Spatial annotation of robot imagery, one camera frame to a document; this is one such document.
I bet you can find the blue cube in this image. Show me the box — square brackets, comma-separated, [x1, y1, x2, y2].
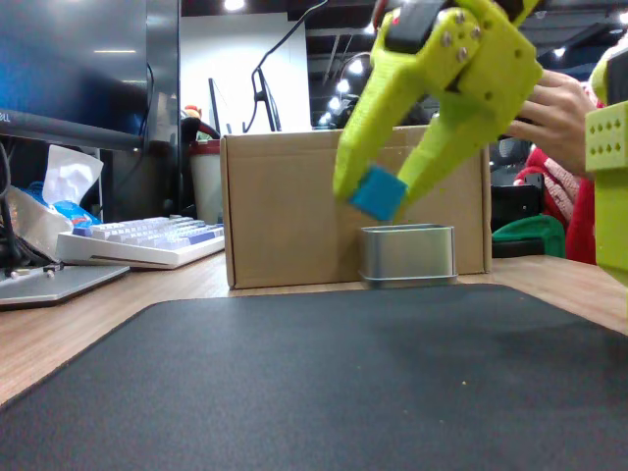
[347, 165, 410, 223]

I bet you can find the square metal tin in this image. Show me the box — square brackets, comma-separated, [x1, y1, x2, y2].
[357, 223, 458, 288]

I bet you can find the person's bare hand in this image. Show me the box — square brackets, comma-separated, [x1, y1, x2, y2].
[507, 68, 608, 179]

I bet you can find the black office chair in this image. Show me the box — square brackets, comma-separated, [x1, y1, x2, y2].
[489, 136, 547, 233]

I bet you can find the brown cardboard box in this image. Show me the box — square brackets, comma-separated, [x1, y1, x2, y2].
[219, 125, 494, 290]

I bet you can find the person in red sleeve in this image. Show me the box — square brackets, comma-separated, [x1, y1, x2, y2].
[512, 141, 599, 266]

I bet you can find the thin black screen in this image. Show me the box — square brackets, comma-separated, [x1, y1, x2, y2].
[207, 77, 233, 136]

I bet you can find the white bin with red rim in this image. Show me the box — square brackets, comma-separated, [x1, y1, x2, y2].
[187, 138, 225, 227]

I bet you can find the black rectangular mat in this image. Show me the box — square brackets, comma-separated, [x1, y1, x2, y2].
[0, 283, 628, 471]

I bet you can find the white blue mechanical keyboard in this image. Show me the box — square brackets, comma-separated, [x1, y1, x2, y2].
[55, 215, 226, 271]

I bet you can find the dark computer monitor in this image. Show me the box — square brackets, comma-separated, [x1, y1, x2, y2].
[0, 0, 149, 151]

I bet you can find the blue tissue pack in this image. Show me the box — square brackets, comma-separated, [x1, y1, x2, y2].
[7, 143, 106, 252]

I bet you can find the silver monitor stand base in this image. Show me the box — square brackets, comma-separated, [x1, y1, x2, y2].
[0, 263, 131, 311]

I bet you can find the white red black servo cable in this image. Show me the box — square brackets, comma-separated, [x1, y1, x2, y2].
[371, 0, 393, 31]

